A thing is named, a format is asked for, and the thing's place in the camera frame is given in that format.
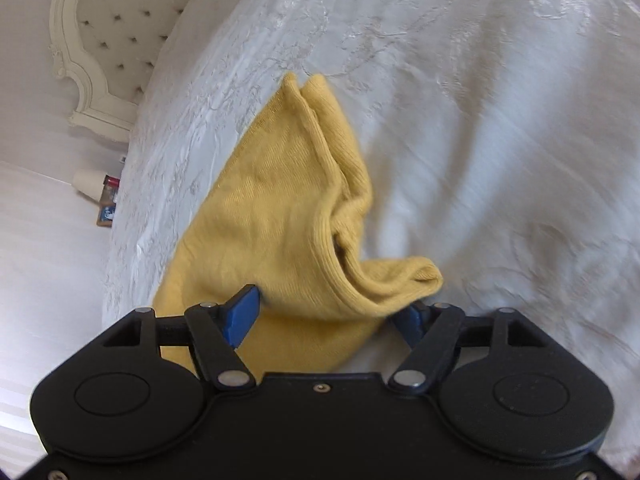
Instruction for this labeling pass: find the yellow knit sweater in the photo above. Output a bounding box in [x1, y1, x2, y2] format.
[153, 74, 442, 376]

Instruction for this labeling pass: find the framed photo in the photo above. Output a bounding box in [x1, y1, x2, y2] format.
[96, 185, 118, 228]

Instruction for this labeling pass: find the red bottle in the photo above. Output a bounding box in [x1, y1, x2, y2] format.
[103, 174, 120, 188]

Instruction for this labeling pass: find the left bedside lamp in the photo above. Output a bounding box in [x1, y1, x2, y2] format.
[72, 169, 108, 203]

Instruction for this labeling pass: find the white embroidered bedspread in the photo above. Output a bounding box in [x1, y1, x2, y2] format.
[103, 0, 639, 477]

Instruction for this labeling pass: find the cream tufted headboard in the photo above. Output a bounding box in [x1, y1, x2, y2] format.
[49, 0, 190, 143]

